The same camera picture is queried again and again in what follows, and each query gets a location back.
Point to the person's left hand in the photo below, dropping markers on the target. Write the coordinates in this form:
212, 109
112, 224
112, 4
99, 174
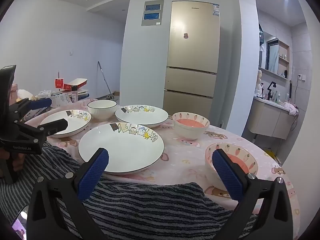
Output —
18, 160

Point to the yellow tissue box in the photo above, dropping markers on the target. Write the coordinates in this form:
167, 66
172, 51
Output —
25, 94

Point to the smartphone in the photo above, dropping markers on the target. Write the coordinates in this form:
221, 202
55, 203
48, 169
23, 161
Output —
18, 223

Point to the pale doll figure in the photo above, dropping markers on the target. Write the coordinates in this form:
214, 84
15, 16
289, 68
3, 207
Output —
258, 83

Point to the small cardboard box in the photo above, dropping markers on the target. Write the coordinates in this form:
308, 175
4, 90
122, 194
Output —
116, 93

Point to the white printed paper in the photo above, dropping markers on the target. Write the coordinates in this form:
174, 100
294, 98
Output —
61, 100

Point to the beige bathroom vanity cabinet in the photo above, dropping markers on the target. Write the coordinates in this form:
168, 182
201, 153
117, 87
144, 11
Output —
270, 120

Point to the white cartoon cat plate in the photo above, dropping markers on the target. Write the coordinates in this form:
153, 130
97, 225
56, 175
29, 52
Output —
121, 150
72, 126
141, 117

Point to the grey striped towel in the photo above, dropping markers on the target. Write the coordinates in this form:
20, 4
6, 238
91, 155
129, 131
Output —
150, 205

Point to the pink cartoon print tablecloth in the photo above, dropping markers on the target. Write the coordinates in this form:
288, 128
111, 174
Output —
187, 160

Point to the small red box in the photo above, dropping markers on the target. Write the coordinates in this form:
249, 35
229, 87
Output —
59, 83

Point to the small white carton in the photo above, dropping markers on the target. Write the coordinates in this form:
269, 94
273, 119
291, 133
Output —
45, 93

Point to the pink cloth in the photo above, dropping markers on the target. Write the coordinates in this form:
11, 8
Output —
291, 108

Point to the pink strawberry print bowl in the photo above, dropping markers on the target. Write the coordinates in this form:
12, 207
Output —
237, 158
191, 128

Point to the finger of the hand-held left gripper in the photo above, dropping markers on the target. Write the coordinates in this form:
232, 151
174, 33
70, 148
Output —
53, 127
40, 103

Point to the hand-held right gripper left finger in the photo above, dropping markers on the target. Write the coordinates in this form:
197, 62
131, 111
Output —
93, 175

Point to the gold three-door fridge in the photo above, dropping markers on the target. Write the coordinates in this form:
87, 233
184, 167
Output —
192, 62

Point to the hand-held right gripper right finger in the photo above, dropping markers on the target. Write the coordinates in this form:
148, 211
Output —
227, 177

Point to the white ribbed bowl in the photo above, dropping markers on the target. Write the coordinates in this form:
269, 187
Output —
102, 111

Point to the black faucet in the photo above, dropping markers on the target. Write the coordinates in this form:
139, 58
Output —
270, 90

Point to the red and white open box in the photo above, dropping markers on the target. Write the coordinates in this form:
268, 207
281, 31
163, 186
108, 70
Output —
76, 83

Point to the grey wall electrical panel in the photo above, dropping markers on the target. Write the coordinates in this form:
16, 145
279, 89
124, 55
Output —
152, 12

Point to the white wall socket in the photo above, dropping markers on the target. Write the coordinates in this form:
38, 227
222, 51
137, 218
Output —
301, 77

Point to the clear bottle with black cap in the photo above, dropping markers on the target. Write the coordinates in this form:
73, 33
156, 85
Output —
74, 93

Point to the bathroom mirror cabinet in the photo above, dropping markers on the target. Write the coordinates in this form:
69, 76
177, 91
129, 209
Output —
275, 57

